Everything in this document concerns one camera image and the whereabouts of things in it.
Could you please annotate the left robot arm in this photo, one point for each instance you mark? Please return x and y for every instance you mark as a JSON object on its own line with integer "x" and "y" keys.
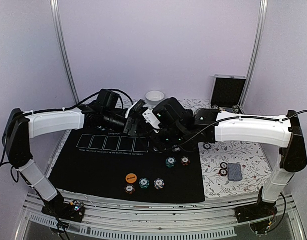
{"x": 24, "y": 126}

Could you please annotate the white ceramic bowl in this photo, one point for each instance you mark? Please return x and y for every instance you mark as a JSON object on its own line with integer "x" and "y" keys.
{"x": 154, "y": 97}

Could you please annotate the orange big blind button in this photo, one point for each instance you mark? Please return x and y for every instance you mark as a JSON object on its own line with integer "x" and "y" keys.
{"x": 131, "y": 178}

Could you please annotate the blue fifty chips row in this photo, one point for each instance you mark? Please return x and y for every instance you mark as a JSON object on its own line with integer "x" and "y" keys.
{"x": 100, "y": 128}

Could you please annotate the blue playing card deck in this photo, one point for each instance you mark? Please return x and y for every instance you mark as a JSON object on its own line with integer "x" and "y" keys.
{"x": 234, "y": 172}

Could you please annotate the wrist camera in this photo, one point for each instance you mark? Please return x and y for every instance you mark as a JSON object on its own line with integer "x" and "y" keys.
{"x": 151, "y": 119}
{"x": 137, "y": 108}

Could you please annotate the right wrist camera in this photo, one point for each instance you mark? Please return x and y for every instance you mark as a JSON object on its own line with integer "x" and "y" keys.
{"x": 151, "y": 119}

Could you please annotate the blue peach stack front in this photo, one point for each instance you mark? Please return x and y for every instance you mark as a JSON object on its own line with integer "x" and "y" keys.
{"x": 159, "y": 184}

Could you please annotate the green chip stack front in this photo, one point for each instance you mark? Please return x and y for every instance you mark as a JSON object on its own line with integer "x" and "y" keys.
{"x": 144, "y": 183}

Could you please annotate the red black chip stack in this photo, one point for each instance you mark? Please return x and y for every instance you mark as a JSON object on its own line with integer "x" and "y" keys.
{"x": 223, "y": 169}

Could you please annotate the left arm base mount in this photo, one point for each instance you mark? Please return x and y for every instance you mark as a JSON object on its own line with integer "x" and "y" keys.
{"x": 58, "y": 208}

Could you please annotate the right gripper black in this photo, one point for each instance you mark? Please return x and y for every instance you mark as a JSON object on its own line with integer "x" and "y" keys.
{"x": 160, "y": 145}

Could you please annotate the floral tablecloth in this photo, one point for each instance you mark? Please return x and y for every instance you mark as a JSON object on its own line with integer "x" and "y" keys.
{"x": 254, "y": 167}

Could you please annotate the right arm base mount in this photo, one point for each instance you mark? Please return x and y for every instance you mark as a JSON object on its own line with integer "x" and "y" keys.
{"x": 255, "y": 211}

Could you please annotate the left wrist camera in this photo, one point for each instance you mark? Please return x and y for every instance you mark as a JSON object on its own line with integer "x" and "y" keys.
{"x": 137, "y": 108}

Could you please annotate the red black stack front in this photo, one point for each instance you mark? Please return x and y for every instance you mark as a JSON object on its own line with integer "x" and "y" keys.
{"x": 130, "y": 189}

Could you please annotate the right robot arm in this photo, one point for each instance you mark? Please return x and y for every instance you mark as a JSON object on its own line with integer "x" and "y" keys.
{"x": 175, "y": 127}

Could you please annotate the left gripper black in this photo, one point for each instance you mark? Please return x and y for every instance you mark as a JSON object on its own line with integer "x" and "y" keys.
{"x": 132, "y": 126}

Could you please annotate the black poker mat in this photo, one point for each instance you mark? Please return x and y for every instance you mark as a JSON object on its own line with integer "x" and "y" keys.
{"x": 94, "y": 162}

